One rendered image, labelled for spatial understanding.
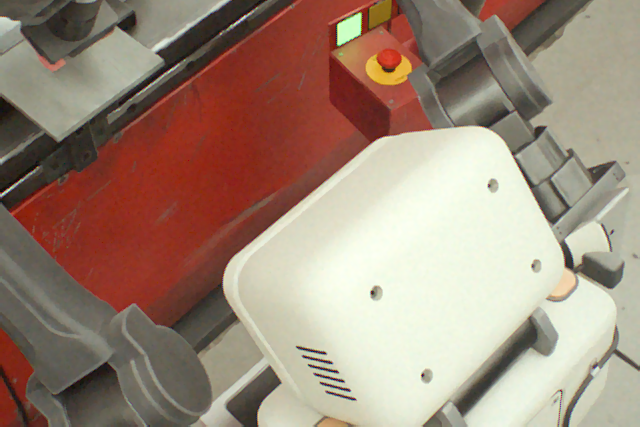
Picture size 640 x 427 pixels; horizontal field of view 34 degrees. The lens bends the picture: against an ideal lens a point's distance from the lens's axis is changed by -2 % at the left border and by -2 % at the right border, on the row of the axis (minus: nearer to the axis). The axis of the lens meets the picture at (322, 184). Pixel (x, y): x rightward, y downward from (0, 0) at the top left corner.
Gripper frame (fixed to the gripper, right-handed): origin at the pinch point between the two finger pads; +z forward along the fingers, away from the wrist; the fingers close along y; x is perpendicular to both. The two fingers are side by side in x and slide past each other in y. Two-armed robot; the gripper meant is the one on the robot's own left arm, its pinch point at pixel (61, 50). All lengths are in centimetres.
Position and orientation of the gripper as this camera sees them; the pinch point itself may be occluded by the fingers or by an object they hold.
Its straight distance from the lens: 137.4
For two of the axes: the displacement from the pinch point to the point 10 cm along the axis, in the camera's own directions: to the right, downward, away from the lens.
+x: 6.4, 7.7, 0.0
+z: -3.4, 2.8, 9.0
